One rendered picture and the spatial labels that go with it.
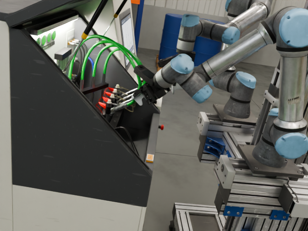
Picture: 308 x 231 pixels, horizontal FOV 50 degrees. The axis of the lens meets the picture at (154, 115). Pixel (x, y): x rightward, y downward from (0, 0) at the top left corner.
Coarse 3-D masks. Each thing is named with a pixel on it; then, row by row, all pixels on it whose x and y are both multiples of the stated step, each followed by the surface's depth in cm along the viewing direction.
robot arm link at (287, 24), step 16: (288, 16) 104; (304, 16) 103; (288, 32) 104; (304, 32) 104; (288, 48) 108; (304, 48) 107; (288, 64) 111; (304, 64) 111; (288, 80) 113; (304, 80) 113; (288, 96) 115; (288, 112) 117; (272, 128) 130; (288, 128) 118; (304, 128) 119; (288, 144) 119; (304, 144) 118
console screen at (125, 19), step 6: (126, 12) 217; (120, 18) 192; (126, 18) 215; (120, 24) 192; (126, 24) 214; (126, 30) 212; (126, 36) 211; (132, 36) 237; (126, 42) 210; (132, 42) 236; (132, 48) 234; (126, 60) 206; (126, 66) 205
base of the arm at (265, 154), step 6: (264, 138) 139; (258, 144) 142; (264, 144) 139; (270, 144) 137; (258, 150) 141; (264, 150) 138; (270, 150) 137; (258, 156) 140; (264, 156) 139; (270, 156) 137; (276, 156) 136; (264, 162) 138; (270, 162) 137; (276, 162) 137; (282, 162) 137
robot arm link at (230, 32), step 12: (252, 0) 165; (264, 0) 161; (252, 12) 153; (264, 12) 159; (216, 24) 143; (228, 24) 143; (240, 24) 146; (252, 24) 154; (216, 36) 143; (228, 36) 139
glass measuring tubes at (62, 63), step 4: (64, 48) 163; (68, 48) 164; (56, 52) 154; (60, 52) 155; (64, 52) 156; (68, 52) 161; (56, 56) 153; (60, 56) 152; (64, 56) 155; (68, 56) 165; (56, 60) 154; (60, 60) 154; (64, 60) 159; (68, 60) 166; (60, 64) 155; (64, 64) 159; (60, 68) 156; (64, 68) 163; (68, 68) 168
